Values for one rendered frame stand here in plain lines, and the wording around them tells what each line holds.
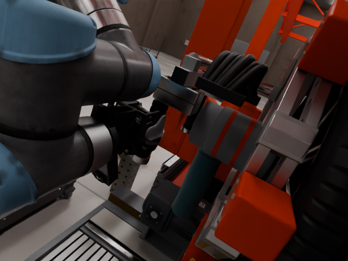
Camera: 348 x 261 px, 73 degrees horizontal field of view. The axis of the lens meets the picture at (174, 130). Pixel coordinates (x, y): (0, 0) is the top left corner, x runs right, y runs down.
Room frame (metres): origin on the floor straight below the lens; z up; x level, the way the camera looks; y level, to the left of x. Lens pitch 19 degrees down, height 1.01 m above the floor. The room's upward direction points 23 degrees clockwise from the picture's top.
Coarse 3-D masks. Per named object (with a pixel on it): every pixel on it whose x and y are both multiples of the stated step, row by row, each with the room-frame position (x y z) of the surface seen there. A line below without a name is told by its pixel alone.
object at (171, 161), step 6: (174, 156) 1.35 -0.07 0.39; (168, 162) 1.24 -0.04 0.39; (174, 162) 1.27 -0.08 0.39; (180, 162) 1.50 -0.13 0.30; (162, 168) 1.21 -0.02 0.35; (168, 168) 1.27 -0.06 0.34; (174, 168) 1.38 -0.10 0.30; (162, 174) 1.19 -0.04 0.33; (168, 174) 1.29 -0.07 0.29; (156, 180) 1.20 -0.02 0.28; (162, 180) 1.20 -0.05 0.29
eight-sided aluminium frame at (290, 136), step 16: (304, 48) 0.47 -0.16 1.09; (288, 80) 0.45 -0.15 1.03; (320, 80) 0.42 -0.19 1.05; (288, 96) 0.38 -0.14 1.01; (320, 96) 0.39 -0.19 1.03; (272, 112) 0.36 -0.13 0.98; (288, 112) 0.36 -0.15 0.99; (304, 112) 0.39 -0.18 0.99; (320, 112) 0.36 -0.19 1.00; (272, 128) 0.34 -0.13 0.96; (288, 128) 0.34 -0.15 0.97; (304, 128) 0.34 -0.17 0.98; (256, 144) 0.36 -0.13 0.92; (272, 144) 0.33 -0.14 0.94; (288, 144) 0.33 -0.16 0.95; (304, 144) 0.32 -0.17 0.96; (256, 160) 0.33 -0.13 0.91; (288, 160) 0.32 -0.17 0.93; (272, 176) 0.34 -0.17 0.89; (288, 176) 0.32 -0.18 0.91; (224, 192) 0.70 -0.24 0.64; (208, 224) 0.54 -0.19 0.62; (208, 240) 0.34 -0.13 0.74; (224, 256) 0.38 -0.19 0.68
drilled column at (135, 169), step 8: (120, 160) 1.30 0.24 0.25; (128, 160) 1.28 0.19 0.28; (120, 168) 1.29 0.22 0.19; (128, 168) 1.28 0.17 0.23; (136, 168) 1.33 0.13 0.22; (120, 176) 1.29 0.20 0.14; (128, 176) 1.27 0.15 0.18; (112, 184) 1.30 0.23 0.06; (120, 184) 1.28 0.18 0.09; (128, 184) 1.30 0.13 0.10
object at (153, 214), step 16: (160, 192) 0.90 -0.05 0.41; (176, 192) 0.95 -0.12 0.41; (144, 208) 0.88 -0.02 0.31; (160, 208) 0.86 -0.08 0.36; (208, 208) 0.90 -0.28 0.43; (160, 224) 0.85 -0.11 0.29; (176, 224) 0.86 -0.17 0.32; (192, 224) 0.85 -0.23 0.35; (144, 240) 0.94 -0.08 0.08; (160, 240) 0.98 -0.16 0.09; (176, 240) 0.99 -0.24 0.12; (176, 256) 0.92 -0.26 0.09
